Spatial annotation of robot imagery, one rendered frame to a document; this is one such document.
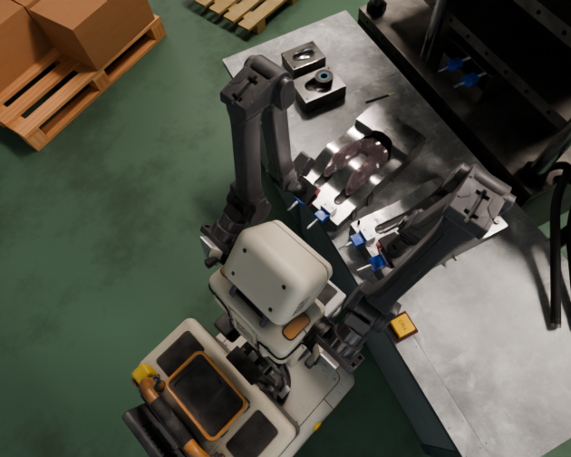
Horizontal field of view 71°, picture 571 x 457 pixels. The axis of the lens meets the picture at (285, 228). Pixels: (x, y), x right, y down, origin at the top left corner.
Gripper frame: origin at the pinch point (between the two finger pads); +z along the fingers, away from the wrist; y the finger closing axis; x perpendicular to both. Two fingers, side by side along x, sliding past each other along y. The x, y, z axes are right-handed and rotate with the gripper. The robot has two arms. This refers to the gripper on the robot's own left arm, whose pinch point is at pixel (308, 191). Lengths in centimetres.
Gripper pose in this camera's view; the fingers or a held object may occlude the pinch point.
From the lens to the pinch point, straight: 138.8
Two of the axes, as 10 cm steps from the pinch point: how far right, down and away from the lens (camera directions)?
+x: -5.9, 7.9, 1.7
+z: 3.7, 0.8, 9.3
